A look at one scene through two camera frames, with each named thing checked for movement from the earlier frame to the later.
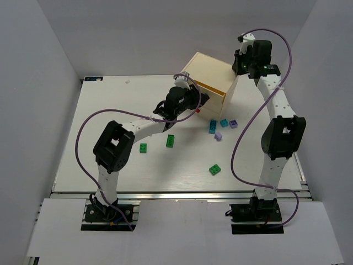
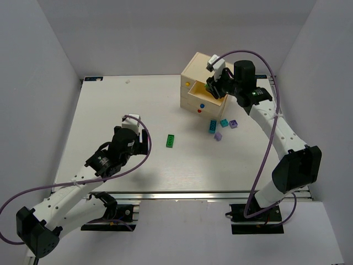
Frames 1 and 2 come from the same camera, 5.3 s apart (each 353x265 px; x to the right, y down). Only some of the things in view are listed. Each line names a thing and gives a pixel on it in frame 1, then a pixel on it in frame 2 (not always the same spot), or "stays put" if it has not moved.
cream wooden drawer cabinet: (217, 81) stays put
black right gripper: (238, 64) → (216, 86)
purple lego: (233, 123) stays put
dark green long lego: (170, 141) stays put
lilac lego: (218, 136) stays put
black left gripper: (194, 96) → (142, 146)
